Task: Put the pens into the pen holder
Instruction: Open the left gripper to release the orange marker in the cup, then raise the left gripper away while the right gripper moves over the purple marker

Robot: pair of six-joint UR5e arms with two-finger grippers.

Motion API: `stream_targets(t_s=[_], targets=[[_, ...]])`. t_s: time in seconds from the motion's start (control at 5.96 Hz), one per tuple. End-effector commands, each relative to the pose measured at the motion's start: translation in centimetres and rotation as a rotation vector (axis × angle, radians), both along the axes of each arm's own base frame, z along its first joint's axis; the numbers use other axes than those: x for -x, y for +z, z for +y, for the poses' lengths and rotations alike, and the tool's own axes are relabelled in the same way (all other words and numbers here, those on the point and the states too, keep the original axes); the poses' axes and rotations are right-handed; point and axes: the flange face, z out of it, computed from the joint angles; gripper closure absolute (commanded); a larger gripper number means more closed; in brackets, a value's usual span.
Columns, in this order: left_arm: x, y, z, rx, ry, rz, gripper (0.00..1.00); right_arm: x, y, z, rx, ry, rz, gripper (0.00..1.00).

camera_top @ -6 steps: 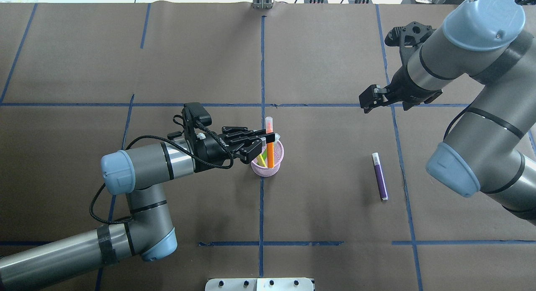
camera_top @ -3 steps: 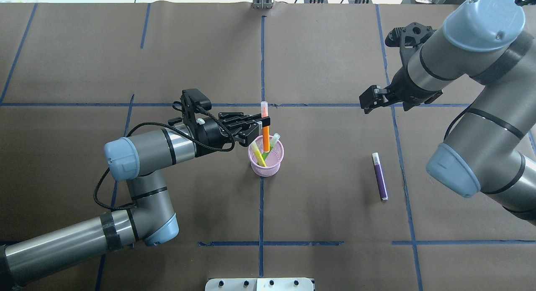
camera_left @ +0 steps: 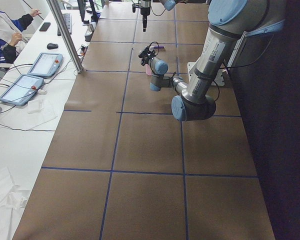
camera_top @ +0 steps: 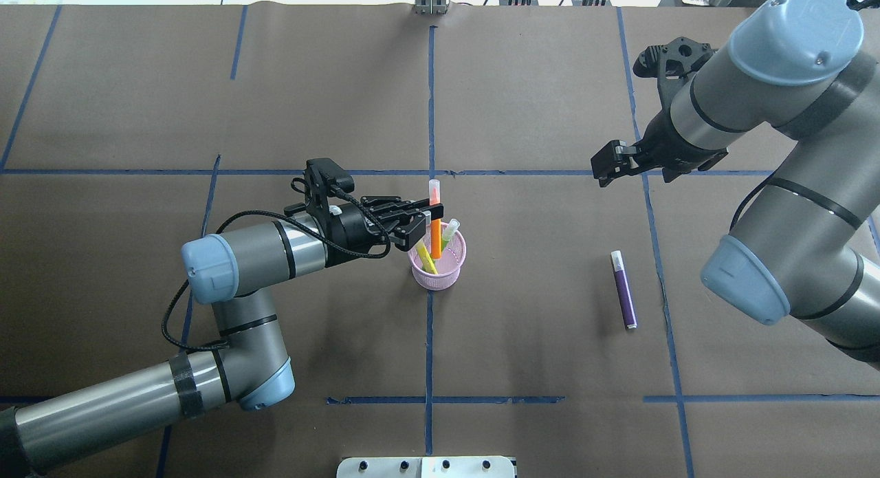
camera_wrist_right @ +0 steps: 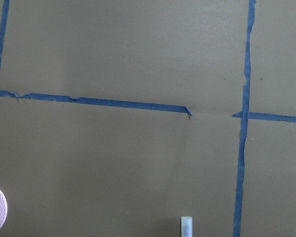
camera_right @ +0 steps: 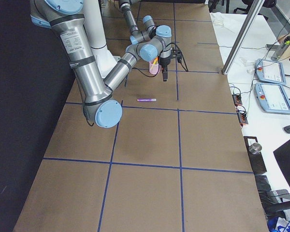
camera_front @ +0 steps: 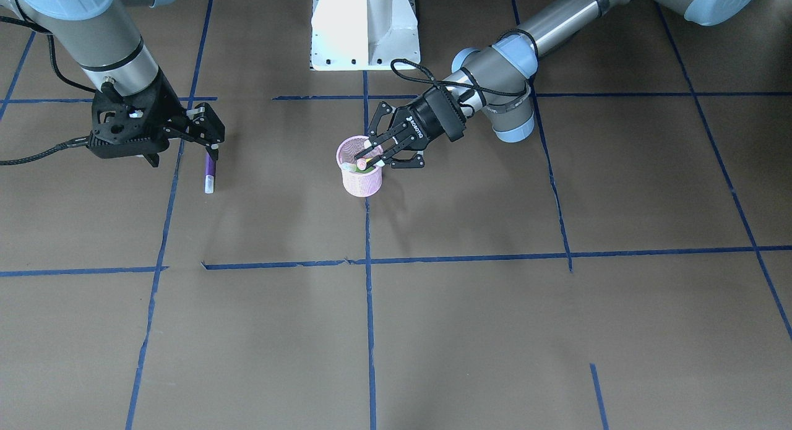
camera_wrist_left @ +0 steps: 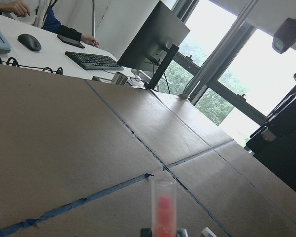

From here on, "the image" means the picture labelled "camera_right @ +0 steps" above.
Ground steel cup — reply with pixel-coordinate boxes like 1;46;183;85
248;143;262;155

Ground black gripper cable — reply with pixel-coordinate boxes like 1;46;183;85
170;41;189;73

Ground lower orange terminal block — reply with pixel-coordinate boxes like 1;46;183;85
236;110;248;126

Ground purple highlighter pen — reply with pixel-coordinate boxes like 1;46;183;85
137;98;157;102

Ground pink mesh pen holder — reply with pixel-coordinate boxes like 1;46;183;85
149;60;160;74

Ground upper orange terminal block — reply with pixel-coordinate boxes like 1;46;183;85
232;93;242;106

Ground teach pendant tablet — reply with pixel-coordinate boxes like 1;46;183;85
255;83;290;115
255;59;286;85

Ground white desk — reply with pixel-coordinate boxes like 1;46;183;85
209;11;290;218

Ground black office chair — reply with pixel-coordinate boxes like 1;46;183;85
233;0;277;20

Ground aluminium frame post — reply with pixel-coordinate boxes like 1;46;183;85
221;0;265;75

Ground upper teach pendant tablet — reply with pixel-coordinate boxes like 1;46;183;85
255;59;286;85

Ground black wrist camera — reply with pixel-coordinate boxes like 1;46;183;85
171;49;183;64

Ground orange terminal block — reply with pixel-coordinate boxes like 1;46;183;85
236;110;248;126
232;93;242;106

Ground grey water bottle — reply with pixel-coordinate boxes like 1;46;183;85
271;36;290;61

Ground lower teach pendant tablet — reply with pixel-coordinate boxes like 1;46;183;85
255;83;290;115

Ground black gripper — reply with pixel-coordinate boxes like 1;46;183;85
160;57;171;82

